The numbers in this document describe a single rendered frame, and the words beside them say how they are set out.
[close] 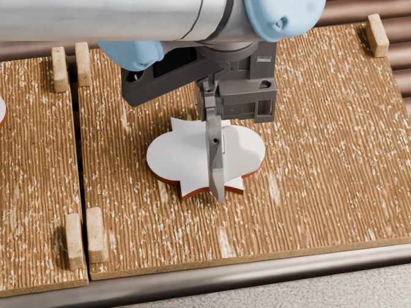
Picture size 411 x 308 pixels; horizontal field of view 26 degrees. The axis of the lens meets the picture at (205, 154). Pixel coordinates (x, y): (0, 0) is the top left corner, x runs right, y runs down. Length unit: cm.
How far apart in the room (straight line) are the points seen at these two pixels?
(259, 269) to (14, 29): 52
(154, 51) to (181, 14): 14
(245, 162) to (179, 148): 11
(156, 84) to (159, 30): 32
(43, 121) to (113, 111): 9
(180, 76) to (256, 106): 9
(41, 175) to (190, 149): 18
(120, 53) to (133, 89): 18
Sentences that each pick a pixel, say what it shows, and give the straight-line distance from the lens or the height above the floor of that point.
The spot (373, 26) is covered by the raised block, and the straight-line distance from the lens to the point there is 121.
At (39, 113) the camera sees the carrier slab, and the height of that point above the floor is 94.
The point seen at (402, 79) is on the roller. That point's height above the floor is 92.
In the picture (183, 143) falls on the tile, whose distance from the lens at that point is 107.
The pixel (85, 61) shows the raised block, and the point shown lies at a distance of 115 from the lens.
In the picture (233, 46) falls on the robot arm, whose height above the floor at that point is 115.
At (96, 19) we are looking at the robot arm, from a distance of 59.
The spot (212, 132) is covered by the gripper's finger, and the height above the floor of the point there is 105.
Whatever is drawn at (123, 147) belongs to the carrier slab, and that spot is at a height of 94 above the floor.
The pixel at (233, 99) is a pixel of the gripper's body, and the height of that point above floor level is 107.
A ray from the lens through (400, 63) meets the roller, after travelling 125.
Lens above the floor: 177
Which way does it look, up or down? 51 degrees down
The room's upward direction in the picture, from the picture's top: straight up
